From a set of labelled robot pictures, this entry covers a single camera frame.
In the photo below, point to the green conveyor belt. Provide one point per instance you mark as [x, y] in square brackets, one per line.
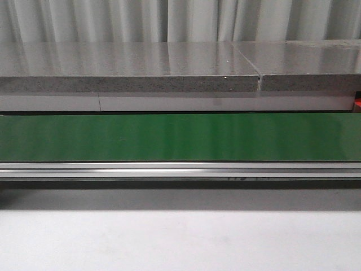
[182, 137]

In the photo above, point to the grey stone counter slab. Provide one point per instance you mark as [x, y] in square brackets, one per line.
[130, 67]

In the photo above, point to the grey stone slab right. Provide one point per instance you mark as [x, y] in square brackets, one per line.
[289, 67]

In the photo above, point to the red object at right edge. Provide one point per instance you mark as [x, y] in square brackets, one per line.
[357, 105]

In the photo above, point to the white curtain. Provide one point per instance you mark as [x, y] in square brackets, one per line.
[178, 21]

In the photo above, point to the aluminium conveyor frame rail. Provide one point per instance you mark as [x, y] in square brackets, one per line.
[93, 170]

